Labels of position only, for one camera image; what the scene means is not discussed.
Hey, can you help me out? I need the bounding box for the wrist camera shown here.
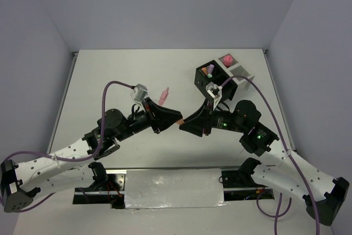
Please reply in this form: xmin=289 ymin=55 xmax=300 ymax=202
xmin=131 ymin=84 xmax=148 ymax=105
xmin=206 ymin=82 xmax=222 ymax=110

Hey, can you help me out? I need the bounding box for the black organizer container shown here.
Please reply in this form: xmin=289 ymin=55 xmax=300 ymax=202
xmin=194 ymin=60 xmax=237 ymax=102

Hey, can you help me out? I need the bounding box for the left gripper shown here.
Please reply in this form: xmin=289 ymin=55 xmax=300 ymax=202
xmin=115 ymin=97 xmax=183 ymax=141

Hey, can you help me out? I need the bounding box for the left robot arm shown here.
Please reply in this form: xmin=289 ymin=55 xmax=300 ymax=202
xmin=1 ymin=98 xmax=183 ymax=213

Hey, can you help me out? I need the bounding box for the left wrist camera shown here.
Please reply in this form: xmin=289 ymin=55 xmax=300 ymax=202
xmin=131 ymin=84 xmax=148 ymax=105

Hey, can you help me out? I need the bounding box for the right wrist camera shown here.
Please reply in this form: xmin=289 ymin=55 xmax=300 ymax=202
xmin=206 ymin=82 xmax=222 ymax=110

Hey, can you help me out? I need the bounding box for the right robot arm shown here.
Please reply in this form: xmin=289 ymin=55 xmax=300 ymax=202
xmin=179 ymin=100 xmax=349 ymax=226

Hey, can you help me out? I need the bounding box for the pink capped colourful tube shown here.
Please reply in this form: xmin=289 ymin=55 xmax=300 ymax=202
xmin=222 ymin=54 xmax=235 ymax=68

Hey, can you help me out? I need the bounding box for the pink highlighter pen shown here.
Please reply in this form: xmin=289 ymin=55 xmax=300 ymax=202
xmin=158 ymin=87 xmax=169 ymax=106

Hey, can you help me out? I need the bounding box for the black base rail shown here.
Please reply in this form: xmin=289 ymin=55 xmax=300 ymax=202
xmin=73 ymin=167 xmax=274 ymax=210

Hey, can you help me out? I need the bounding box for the orange frosted marker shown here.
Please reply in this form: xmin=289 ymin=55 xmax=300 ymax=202
xmin=201 ymin=67 xmax=208 ymax=75

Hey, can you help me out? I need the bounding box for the white organizer container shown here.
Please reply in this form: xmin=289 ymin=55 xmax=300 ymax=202
xmin=215 ymin=53 xmax=255 ymax=90

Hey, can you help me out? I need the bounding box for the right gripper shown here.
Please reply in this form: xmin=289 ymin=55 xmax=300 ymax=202
xmin=179 ymin=98 xmax=246 ymax=136

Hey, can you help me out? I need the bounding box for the orange translucent highlighter pen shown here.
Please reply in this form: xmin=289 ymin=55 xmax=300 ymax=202
xmin=176 ymin=119 xmax=185 ymax=125

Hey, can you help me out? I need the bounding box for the purple highlighter pen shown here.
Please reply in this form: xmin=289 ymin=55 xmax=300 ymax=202
xmin=207 ymin=64 xmax=215 ymax=74

